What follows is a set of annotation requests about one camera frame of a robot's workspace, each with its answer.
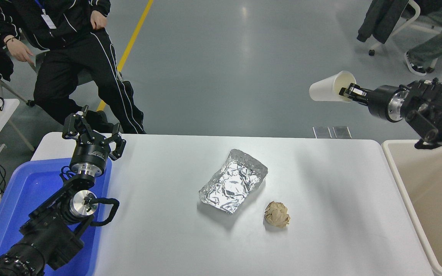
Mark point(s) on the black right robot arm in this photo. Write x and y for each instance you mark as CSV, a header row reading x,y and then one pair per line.
x,y
436,111

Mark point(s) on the person's right hand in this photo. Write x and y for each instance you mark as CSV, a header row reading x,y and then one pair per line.
x,y
21,51

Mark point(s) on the white paper cup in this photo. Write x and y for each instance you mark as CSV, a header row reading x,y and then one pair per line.
x,y
326,90

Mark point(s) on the white ID badge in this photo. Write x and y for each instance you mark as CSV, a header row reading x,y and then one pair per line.
x,y
49,20

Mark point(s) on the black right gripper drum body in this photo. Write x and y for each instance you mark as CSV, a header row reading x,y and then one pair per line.
x,y
378,102

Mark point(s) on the person in striped black trousers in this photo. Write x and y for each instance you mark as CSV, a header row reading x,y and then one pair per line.
x,y
75,57

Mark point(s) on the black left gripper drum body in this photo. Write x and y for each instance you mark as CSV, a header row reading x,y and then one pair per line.
x,y
90,154

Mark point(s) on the person's left hand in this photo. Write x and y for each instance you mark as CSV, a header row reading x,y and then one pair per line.
x,y
98,19

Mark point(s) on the white framed wheeled chair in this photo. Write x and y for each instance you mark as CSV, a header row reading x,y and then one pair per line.
x,y
428,26

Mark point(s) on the crumpled tan paper ball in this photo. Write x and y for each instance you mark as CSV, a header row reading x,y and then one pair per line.
x,y
276,214

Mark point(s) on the white chair frame with wheel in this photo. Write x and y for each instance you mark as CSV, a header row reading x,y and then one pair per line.
x,y
6,90

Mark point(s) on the large pale plastic bin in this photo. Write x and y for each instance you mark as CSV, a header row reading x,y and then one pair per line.
x,y
436,199

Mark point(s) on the blue plastic tray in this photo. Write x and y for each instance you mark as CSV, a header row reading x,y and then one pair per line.
x,y
25,191

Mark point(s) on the crumpled silver foil tray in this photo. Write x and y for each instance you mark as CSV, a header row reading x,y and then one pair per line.
x,y
232,184

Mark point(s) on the dark grey hanging jacket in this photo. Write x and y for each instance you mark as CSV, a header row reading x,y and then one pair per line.
x,y
382,19

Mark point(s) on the seated person in grey trousers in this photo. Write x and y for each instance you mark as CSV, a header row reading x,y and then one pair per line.
x,y
436,42

